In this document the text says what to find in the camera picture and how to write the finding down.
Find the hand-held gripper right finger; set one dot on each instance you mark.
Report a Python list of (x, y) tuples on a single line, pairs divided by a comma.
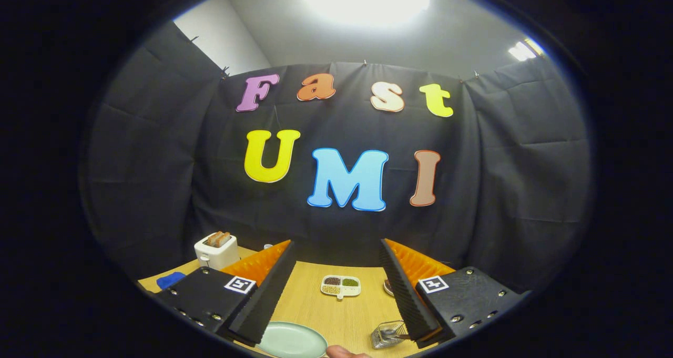
[(410, 300)]

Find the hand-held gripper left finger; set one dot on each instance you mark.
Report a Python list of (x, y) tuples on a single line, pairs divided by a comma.
[(268, 300)]

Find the white food plate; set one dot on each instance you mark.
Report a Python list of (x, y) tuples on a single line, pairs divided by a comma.
[(388, 288)]

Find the pale green plate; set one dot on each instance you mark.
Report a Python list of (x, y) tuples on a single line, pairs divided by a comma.
[(289, 342)]

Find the white divided dish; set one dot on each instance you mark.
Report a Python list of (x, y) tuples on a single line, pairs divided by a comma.
[(349, 290)]

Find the pile of green beans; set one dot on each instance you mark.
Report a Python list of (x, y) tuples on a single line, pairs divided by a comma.
[(350, 282)]

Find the pile of yellow beans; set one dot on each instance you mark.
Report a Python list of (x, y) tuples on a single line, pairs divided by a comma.
[(332, 289)]

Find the pile of dark beans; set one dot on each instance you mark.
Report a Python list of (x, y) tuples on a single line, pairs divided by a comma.
[(332, 280)]

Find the white toaster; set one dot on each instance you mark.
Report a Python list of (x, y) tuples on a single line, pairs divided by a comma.
[(215, 258)]

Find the toasted bread slice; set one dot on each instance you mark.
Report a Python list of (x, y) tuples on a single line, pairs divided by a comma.
[(213, 239), (225, 239)]

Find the blue cloth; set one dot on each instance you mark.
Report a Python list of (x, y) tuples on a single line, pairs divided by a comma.
[(169, 280)]

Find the small ceiling light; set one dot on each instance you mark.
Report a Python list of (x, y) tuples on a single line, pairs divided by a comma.
[(523, 50)]

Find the large ceiling light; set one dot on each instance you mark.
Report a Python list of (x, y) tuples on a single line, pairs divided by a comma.
[(368, 0)]

